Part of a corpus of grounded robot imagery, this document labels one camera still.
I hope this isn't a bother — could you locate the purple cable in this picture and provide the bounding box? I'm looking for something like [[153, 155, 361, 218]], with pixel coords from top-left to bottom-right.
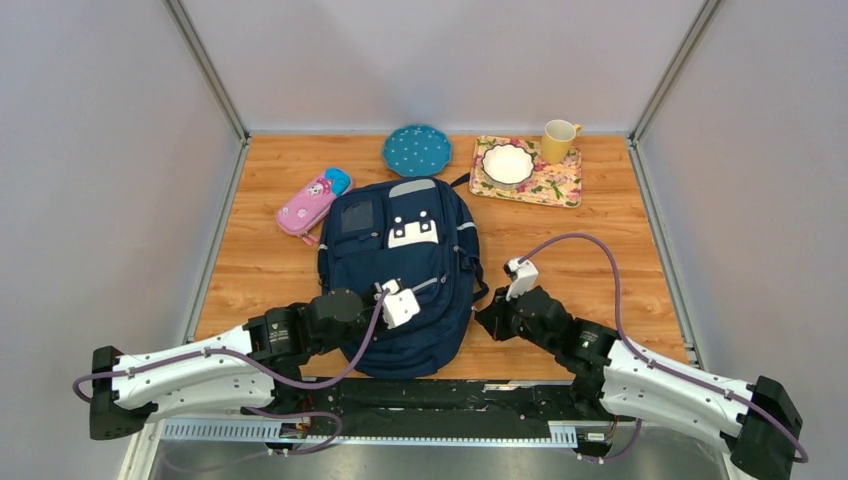
[[516, 232, 811, 465], [71, 286, 392, 475]]

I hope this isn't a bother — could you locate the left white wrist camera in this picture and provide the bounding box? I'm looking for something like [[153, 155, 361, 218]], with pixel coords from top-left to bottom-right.
[[374, 279, 421, 329]]

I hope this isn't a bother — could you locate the blue polka dot plate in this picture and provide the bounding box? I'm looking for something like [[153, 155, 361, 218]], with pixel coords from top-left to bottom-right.
[[381, 124, 453, 177]]

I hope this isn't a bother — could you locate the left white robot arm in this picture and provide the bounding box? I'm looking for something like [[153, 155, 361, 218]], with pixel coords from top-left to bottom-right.
[[73, 289, 382, 441]]

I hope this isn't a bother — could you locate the white scalloped bowl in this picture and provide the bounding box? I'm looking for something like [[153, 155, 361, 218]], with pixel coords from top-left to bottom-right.
[[481, 144, 534, 189]]

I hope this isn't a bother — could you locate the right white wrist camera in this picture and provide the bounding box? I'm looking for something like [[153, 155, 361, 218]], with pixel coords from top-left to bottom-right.
[[504, 257, 539, 301]]

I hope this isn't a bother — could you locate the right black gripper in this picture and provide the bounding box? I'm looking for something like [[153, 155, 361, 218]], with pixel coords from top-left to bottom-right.
[[475, 285, 557, 356]]

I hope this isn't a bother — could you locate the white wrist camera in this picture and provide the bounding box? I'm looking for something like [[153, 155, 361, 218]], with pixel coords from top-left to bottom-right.
[[374, 279, 421, 329], [504, 257, 539, 301]]

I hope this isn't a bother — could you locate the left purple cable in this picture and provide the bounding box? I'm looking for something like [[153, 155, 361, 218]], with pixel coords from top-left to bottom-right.
[[71, 286, 392, 475]]

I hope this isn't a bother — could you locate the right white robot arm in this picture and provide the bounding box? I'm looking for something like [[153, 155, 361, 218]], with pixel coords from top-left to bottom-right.
[[475, 287, 809, 479]]

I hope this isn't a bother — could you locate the yellow ceramic mug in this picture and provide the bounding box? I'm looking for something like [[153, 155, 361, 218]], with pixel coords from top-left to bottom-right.
[[541, 119, 582, 164]]

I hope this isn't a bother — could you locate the pink cartoon pencil case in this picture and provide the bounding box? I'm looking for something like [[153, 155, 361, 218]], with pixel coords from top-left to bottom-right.
[[276, 167, 354, 245]]

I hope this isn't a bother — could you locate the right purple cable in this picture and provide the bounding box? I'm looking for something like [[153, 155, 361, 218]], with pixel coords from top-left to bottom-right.
[[516, 232, 811, 465]]

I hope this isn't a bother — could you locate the navy blue student backpack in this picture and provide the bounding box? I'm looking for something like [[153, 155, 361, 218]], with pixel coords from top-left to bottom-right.
[[317, 177, 489, 380]]

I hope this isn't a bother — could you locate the floral rectangular tray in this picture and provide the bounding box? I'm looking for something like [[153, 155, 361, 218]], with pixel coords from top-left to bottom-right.
[[469, 135, 582, 208]]

